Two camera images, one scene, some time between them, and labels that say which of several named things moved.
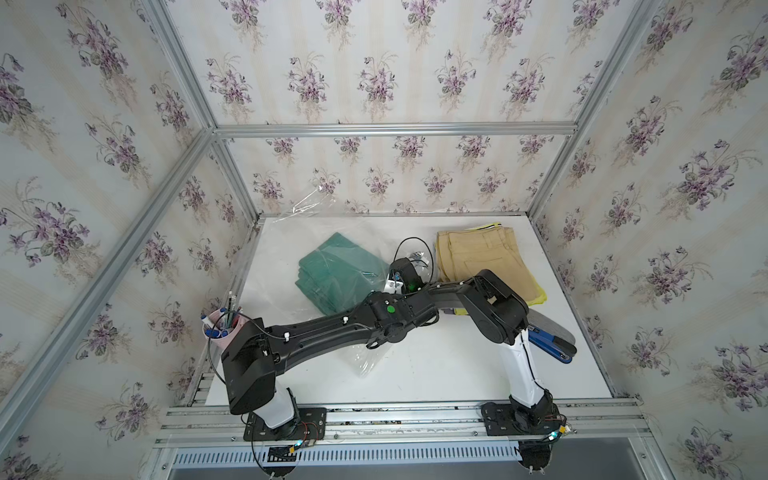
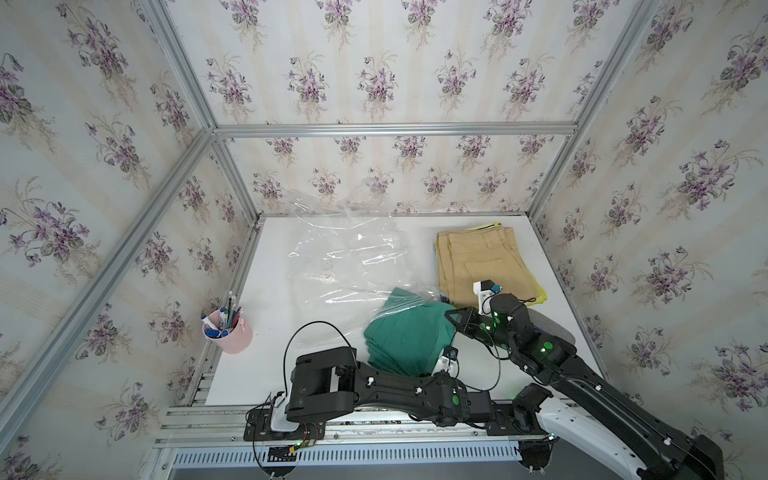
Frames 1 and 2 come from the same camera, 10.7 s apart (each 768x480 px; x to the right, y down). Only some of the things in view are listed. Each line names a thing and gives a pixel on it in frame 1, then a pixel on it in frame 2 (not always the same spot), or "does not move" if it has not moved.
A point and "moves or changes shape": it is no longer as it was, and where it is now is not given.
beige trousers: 463,254 does not move
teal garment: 341,275 → 409,334
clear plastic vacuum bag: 322,260 moves or changes shape
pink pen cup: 221,326 does not move
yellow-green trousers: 540,295 does not move
